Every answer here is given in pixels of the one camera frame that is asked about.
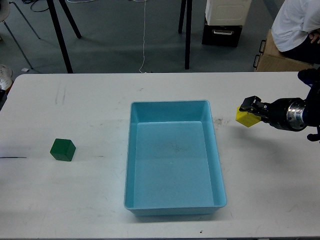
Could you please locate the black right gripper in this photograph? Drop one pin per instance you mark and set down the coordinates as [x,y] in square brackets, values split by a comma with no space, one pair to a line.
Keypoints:
[274,114]

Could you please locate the yellow cube block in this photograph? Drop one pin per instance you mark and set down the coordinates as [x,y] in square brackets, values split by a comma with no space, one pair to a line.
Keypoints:
[245,118]

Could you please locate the green cube block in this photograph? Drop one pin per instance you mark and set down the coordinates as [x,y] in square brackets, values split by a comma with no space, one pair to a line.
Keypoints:
[63,149]

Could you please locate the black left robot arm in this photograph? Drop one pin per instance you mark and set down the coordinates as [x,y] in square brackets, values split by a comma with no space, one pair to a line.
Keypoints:
[3,98]

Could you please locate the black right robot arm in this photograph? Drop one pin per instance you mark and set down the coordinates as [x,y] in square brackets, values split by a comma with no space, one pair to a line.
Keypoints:
[289,114]

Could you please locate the black storage box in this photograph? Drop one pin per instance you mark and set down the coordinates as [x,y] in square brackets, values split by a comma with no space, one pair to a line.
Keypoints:
[221,35]

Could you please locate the white plastic storage box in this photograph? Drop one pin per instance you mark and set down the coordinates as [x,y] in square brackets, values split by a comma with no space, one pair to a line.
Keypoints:
[227,12]

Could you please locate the seated person white shirt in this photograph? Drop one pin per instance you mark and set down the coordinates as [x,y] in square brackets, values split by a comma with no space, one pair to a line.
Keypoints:
[296,30]

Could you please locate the light blue plastic bin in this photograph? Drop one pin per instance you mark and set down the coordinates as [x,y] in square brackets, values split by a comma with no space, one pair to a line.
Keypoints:
[173,165]

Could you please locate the black right table legs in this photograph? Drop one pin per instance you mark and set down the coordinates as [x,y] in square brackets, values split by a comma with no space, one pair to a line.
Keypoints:
[185,16]

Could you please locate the white sneaker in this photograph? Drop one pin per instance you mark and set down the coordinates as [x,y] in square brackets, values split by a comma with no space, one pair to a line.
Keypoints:
[6,81]

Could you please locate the cardboard box with handles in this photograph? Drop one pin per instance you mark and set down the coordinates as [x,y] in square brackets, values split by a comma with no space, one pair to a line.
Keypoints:
[270,59]

